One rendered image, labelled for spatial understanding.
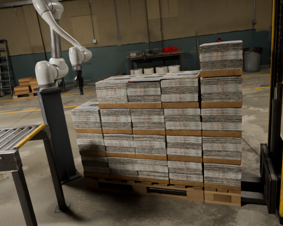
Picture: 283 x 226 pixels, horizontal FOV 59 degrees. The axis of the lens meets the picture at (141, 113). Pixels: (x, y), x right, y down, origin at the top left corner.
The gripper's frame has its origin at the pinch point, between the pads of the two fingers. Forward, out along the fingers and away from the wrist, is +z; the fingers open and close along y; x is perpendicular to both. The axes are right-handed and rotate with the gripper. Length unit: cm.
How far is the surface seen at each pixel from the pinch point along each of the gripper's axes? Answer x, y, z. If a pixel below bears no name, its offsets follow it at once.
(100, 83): -32.1, -17.4, -9.8
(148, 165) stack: -67, -19, 65
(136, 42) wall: 163, 617, -36
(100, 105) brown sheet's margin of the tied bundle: -28.8, -17.5, 9.8
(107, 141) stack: -30, -19, 43
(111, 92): -40.3, -16.8, -1.7
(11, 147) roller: -2, -92, 17
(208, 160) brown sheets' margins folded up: -118, -19, 56
